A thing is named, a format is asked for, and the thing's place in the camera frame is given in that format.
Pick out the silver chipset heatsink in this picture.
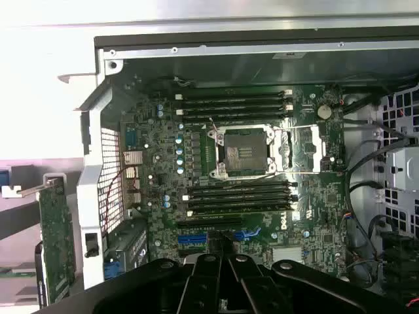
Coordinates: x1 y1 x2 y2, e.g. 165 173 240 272
271 247 304 262

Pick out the blue expansion slot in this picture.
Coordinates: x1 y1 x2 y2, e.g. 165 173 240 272
178 234 261 245

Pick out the green motherboard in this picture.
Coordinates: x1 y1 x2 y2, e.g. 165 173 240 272
119 83 348 279

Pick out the black open PC case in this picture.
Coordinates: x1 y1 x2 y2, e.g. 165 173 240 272
57 12 419 314

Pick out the loose green RAM stick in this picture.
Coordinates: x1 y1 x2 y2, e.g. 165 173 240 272
0 267 37 279

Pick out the CPU socket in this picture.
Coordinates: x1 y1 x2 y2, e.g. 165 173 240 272
209 126 276 179

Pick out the metal disk bay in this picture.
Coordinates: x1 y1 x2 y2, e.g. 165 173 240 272
376 83 419 230

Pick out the hard disk with blue carrier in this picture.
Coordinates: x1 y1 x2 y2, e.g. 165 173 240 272
0 165 45 199

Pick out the thin red fan wire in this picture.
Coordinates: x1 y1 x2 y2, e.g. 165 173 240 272
100 166 132 235

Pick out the black wire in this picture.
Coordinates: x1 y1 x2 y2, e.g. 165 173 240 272
346 139 410 210

